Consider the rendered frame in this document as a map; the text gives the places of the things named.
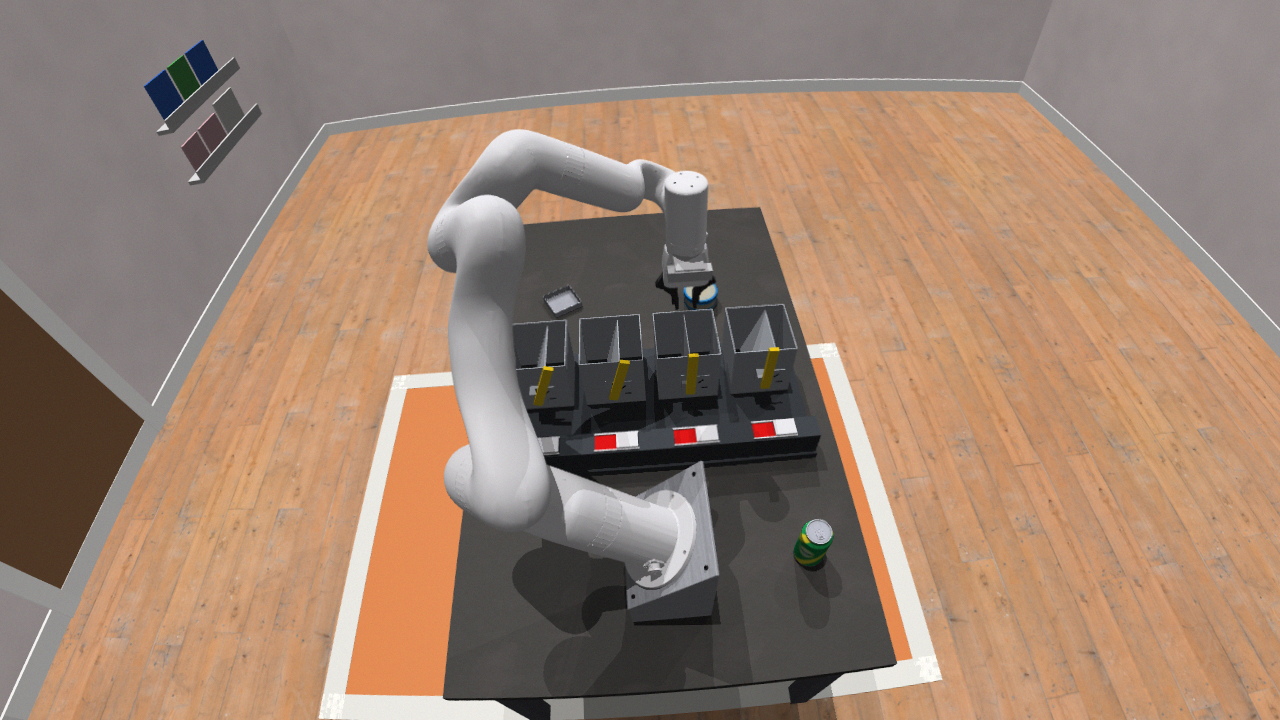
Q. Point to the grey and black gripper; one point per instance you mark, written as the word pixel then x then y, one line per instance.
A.
pixel 672 288

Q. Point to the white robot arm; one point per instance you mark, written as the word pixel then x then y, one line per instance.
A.
pixel 510 486

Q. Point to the green drink can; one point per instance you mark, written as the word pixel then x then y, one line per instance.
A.
pixel 813 542

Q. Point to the blue and white round tin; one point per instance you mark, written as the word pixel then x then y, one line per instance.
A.
pixel 707 298

